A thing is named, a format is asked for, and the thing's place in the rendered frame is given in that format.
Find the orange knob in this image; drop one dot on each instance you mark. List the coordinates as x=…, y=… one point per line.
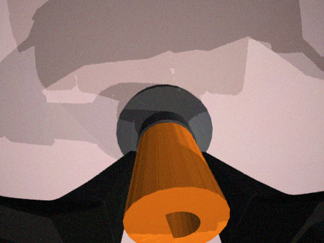
x=173, y=196

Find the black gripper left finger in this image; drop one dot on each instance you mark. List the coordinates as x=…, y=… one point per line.
x=91, y=213

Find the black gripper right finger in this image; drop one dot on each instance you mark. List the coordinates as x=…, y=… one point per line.
x=260, y=213

